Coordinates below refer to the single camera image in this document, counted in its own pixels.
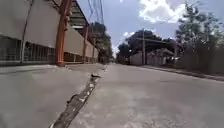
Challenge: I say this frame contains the tree beside building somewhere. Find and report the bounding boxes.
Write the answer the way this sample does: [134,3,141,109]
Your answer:
[88,21,114,65]

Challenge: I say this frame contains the utility pole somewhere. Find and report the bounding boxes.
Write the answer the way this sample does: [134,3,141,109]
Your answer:
[141,29,147,66]

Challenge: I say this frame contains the small grey house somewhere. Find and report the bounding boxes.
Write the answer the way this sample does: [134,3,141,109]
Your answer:
[129,47,176,67]

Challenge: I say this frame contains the grey concrete road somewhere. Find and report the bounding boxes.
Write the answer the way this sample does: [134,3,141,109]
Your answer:
[68,63,224,128]

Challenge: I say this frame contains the dark broken gutter strip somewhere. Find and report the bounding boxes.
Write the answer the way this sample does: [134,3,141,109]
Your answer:
[49,66,108,128]

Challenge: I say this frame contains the raised kerb strip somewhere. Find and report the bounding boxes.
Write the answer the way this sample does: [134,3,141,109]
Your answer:
[139,64,224,83]

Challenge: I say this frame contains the grey building with orange columns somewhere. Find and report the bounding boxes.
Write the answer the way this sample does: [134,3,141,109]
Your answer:
[0,0,100,67]

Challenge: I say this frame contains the row of trees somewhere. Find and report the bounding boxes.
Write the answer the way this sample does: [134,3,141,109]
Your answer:
[115,2,224,75]

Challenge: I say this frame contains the grey concrete sidewalk slab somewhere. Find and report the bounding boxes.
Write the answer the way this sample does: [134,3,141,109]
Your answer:
[0,63,107,128]

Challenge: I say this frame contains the dark fence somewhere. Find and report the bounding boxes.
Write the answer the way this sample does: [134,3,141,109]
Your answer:
[174,49,224,76]

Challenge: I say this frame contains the overhead wires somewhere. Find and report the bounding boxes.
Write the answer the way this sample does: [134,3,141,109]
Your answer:
[87,0,105,25]

